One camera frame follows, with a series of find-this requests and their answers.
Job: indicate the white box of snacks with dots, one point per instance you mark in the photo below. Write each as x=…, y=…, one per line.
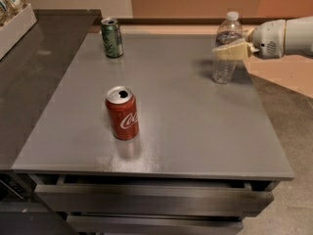
x=16, y=19

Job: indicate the lower steel drawer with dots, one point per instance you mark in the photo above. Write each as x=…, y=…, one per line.
x=152, y=226

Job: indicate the red Coca-Cola can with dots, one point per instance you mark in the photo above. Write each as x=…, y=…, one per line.
x=122, y=111

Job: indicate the grey-white gripper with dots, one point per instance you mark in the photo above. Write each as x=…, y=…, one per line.
x=269, y=39

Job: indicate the upper steel drawer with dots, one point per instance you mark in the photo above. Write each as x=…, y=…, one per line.
x=151, y=196

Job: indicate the grey-white robot arm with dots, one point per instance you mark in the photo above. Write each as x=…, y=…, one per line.
x=298, y=37

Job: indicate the clear plastic water bottle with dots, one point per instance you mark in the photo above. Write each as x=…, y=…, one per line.
x=228, y=32

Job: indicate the steel drawer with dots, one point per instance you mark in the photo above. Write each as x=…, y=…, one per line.
x=151, y=196
x=152, y=226

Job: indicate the green soda can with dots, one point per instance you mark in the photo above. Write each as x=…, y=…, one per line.
x=112, y=37

